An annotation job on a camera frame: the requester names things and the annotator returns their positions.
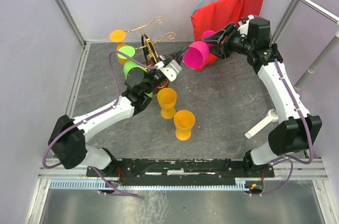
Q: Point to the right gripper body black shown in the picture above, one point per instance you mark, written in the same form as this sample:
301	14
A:
235	43

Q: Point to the orange wine glass front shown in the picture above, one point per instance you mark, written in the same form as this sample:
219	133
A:
184	121

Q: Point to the magenta wine glass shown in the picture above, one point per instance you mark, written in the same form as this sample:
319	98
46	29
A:
198	56

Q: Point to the red cloth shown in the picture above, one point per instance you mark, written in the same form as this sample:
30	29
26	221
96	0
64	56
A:
216	16

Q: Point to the orange wine glass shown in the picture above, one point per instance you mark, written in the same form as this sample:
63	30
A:
167	99
117	36
184	121

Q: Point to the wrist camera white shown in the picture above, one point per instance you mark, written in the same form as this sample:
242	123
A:
243	24
177	68

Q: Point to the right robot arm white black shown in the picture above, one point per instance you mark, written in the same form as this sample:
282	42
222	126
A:
297	130

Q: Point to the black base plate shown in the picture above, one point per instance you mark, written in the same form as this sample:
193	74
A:
184	172

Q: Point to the metal clothes rail stand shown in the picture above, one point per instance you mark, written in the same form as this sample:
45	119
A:
305	36

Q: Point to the green wine glass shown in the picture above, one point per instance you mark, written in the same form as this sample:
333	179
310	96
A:
149	94
127	63

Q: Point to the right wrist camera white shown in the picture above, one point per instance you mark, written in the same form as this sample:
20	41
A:
243	24

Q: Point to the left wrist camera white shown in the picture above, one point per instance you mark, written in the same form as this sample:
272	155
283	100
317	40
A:
177	68

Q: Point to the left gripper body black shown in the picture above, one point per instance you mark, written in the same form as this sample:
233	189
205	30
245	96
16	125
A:
167	59

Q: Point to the gold wine glass rack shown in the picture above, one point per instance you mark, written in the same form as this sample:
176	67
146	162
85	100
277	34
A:
148	45

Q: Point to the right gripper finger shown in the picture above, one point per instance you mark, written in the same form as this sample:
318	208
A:
221	35
220	51

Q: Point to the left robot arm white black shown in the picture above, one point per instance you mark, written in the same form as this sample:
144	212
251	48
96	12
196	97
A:
69	138

